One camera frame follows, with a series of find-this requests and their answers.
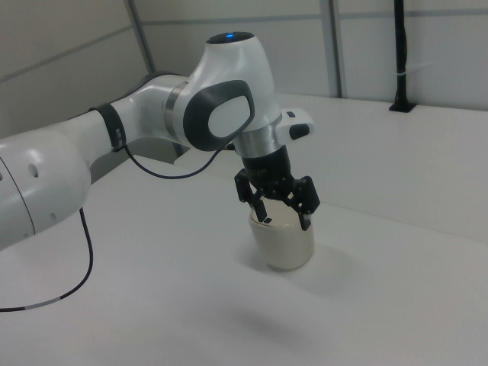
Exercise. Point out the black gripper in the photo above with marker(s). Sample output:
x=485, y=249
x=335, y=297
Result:
x=268, y=167

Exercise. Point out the small white trash can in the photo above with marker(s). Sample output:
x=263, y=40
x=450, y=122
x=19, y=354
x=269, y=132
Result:
x=282, y=248

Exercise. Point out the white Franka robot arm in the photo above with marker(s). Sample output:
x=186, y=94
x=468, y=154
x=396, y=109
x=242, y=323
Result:
x=236, y=65

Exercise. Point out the black pole with clamp base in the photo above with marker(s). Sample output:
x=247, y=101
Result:
x=401, y=49

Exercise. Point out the grey partition post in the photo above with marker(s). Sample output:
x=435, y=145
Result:
x=336, y=45
x=141, y=34

